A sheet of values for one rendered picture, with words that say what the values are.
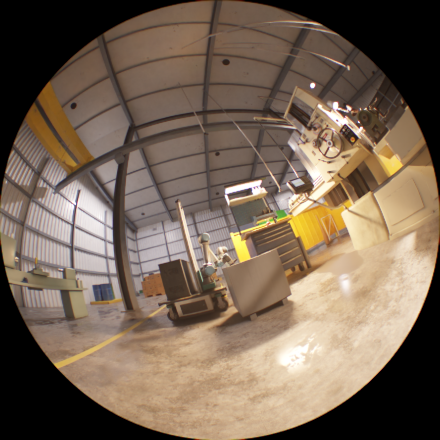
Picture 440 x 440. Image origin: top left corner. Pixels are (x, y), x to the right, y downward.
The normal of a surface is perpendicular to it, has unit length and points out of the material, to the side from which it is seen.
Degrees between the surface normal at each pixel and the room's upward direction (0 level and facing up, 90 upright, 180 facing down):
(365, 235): 90
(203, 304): 90
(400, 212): 90
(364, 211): 90
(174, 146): 169
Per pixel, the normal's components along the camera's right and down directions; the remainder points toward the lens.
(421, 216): -0.95, 0.26
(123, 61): 0.29, 0.95
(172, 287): 0.03, -0.36
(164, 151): 0.32, 0.81
